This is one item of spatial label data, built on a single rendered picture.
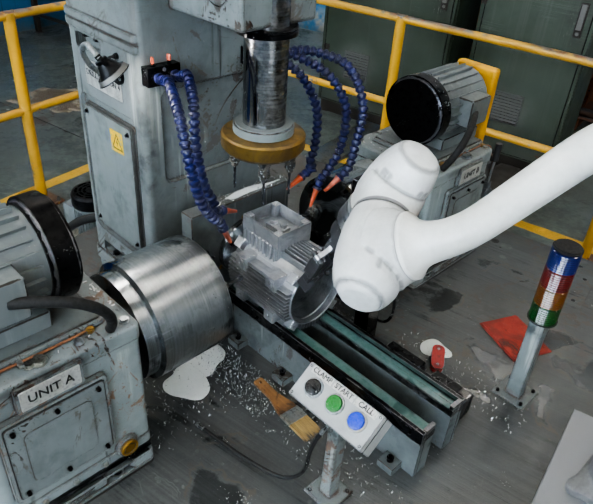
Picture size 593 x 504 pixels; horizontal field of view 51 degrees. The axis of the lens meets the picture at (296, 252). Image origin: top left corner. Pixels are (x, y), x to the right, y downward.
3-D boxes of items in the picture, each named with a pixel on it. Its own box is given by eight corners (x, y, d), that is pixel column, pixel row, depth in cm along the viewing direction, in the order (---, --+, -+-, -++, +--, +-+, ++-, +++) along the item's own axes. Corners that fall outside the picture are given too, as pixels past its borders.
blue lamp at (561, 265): (540, 266, 127) (546, 248, 125) (554, 255, 131) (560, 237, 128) (568, 280, 124) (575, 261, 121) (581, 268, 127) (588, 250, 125)
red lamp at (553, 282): (534, 284, 130) (540, 266, 127) (547, 273, 133) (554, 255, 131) (561, 297, 126) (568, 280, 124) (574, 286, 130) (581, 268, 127)
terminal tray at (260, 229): (241, 240, 145) (241, 214, 141) (276, 226, 151) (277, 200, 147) (275, 264, 138) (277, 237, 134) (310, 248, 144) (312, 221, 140)
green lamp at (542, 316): (522, 317, 135) (528, 300, 132) (536, 305, 138) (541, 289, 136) (548, 331, 131) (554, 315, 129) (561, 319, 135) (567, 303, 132)
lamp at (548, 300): (528, 300, 132) (534, 284, 130) (541, 289, 136) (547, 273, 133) (554, 315, 129) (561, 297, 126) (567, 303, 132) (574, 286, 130)
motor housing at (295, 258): (227, 299, 151) (227, 233, 140) (285, 270, 162) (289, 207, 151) (282, 343, 139) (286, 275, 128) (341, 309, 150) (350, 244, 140)
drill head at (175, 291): (34, 370, 129) (10, 272, 115) (181, 298, 151) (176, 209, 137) (96, 444, 115) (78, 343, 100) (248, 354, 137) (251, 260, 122)
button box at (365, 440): (297, 400, 115) (286, 391, 111) (321, 369, 116) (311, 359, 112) (368, 458, 105) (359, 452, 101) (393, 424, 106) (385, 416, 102)
